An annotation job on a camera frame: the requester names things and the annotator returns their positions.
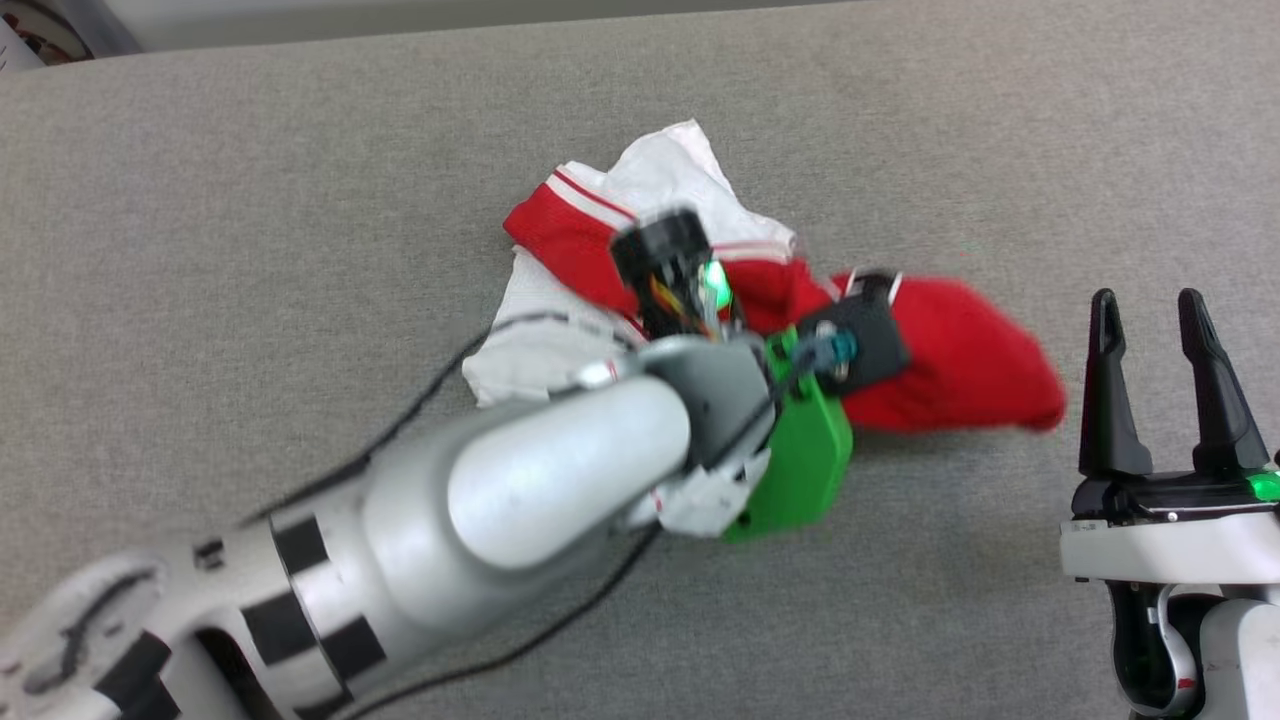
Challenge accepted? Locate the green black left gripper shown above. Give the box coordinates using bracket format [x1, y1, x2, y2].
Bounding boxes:
[608, 208, 855, 543]

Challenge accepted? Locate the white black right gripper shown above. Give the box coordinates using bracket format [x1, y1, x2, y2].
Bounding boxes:
[1060, 288, 1280, 584]

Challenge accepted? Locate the red white sports garment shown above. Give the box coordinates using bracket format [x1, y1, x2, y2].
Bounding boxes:
[462, 120, 1069, 437]

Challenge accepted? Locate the white red printed item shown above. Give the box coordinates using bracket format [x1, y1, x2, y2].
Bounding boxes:
[0, 0, 96, 73]

